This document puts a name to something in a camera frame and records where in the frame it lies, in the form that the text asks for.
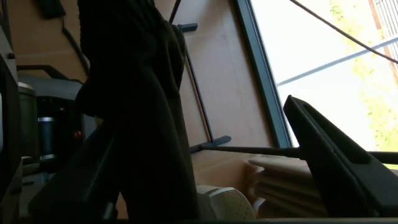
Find black garment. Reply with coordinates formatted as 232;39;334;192
74;0;200;220

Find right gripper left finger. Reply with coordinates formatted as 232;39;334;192
27;123;121;220

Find black clothes rack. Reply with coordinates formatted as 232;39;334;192
167;0;398;166

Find white laundry basket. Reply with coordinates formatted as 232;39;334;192
196;184;257;220

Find window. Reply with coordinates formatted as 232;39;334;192
231;0;398;170

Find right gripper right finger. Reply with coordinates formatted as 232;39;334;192
282;94;398;219

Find brown curtain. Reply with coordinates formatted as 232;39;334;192
248;154;330;218

